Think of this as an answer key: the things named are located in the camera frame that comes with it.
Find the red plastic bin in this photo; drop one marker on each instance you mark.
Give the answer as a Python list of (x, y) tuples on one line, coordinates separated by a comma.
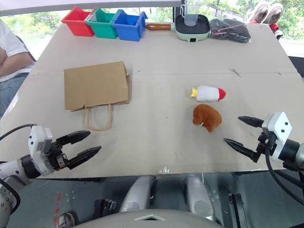
[(77, 23)]

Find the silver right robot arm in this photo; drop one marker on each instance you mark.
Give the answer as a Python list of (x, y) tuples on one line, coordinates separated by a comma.
[(293, 149)]

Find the black floor bracket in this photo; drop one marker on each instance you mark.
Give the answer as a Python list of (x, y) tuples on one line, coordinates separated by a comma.
[(105, 204)]

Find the silver robot right leg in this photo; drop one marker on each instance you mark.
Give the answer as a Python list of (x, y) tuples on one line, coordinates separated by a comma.
[(198, 194)]

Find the brown plush toy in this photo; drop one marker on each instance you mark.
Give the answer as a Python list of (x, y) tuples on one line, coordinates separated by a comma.
[(209, 116)]

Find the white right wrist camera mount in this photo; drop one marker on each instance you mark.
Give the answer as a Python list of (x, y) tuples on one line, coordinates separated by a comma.
[(281, 128)]

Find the white red plush toy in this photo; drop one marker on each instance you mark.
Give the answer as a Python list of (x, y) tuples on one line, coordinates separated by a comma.
[(209, 93)]

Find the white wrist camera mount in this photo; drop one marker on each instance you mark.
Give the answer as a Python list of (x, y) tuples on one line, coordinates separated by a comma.
[(281, 128), (39, 137)]

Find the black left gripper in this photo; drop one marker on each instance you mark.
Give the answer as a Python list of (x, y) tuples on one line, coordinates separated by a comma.
[(57, 156)]

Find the seated person in white shirt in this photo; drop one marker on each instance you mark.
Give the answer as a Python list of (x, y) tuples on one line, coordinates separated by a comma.
[(10, 47)]

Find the silver robot left leg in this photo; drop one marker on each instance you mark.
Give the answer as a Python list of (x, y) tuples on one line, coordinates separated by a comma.
[(139, 192)]

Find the silver robot leg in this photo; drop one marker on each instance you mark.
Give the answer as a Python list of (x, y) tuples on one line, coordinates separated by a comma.
[(198, 194), (139, 192)]

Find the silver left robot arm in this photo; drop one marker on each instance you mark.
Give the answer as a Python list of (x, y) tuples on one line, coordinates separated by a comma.
[(14, 169)]

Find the black plastic bag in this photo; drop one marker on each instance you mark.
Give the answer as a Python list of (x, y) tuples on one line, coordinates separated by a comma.
[(229, 29)]

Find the grey robot torso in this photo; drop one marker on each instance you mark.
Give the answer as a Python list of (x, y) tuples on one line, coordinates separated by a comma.
[(147, 219)]

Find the blue plastic bin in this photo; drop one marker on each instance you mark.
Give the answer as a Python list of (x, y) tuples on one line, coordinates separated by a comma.
[(129, 28)]

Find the person bare forearm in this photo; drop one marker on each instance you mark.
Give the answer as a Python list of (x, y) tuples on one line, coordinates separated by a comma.
[(12, 63)]

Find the red and grey object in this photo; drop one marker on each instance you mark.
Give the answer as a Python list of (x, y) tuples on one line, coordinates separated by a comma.
[(276, 29)]

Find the mint green electric frying pan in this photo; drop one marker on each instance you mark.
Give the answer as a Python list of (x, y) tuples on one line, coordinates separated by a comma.
[(192, 33)]

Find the black floor stand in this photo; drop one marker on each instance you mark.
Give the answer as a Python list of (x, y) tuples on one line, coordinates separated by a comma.
[(238, 209)]

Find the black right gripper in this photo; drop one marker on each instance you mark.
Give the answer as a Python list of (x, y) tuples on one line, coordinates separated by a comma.
[(266, 142)]

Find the green plastic bin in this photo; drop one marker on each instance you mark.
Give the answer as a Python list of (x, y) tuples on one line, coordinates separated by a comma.
[(103, 26)]

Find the beige sneaker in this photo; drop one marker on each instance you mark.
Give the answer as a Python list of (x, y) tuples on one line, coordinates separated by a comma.
[(257, 13), (274, 13)]

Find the clear plastic measuring cup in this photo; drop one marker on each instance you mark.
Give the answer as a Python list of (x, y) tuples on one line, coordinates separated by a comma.
[(190, 14)]

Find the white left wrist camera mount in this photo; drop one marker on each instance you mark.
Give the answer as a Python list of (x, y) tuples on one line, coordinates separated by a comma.
[(39, 137)]

